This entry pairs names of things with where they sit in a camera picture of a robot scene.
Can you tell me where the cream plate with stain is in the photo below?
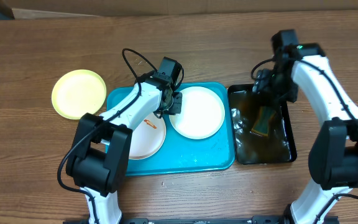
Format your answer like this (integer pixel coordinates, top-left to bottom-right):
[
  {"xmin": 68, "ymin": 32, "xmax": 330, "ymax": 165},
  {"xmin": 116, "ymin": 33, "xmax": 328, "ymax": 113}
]
[{"xmin": 169, "ymin": 86, "xmax": 225, "ymax": 140}]

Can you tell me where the green and yellow sponge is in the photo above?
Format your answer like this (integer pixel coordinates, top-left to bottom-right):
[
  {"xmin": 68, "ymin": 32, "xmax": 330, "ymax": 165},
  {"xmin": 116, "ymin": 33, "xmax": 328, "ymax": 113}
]
[{"xmin": 250, "ymin": 106, "xmax": 276, "ymax": 137}]

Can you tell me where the yellow plate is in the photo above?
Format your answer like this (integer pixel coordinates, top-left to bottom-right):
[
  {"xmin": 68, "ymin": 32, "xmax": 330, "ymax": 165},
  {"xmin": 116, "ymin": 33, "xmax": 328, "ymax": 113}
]
[{"xmin": 51, "ymin": 69, "xmax": 107, "ymax": 119}]

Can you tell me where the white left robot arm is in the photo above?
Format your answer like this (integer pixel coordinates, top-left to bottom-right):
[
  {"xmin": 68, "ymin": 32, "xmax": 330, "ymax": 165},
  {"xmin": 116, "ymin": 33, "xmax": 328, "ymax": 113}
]
[{"xmin": 57, "ymin": 81, "xmax": 181, "ymax": 223}]

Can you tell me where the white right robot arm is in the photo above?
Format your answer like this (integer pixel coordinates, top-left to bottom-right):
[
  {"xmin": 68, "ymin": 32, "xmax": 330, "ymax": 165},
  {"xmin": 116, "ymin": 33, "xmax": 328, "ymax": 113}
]
[{"xmin": 250, "ymin": 54, "xmax": 358, "ymax": 223}]

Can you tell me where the teal plastic tray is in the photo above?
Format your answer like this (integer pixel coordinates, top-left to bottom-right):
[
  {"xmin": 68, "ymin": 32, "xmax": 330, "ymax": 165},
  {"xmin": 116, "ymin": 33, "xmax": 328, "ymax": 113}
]
[{"xmin": 106, "ymin": 82, "xmax": 236, "ymax": 177}]

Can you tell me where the black water tray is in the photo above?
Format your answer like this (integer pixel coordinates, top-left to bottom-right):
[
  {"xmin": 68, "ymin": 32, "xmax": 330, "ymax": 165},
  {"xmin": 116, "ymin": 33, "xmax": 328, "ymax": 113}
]
[{"xmin": 227, "ymin": 84, "xmax": 297, "ymax": 165}]

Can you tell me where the white plate with stain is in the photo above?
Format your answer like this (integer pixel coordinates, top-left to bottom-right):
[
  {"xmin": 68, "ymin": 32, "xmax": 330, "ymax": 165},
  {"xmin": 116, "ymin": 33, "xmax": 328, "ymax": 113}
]
[{"xmin": 129, "ymin": 113, "xmax": 167, "ymax": 160}]

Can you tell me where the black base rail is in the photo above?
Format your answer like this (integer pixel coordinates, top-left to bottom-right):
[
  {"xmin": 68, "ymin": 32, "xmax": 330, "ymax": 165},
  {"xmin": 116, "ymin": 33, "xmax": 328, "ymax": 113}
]
[{"xmin": 120, "ymin": 215, "xmax": 290, "ymax": 224}]

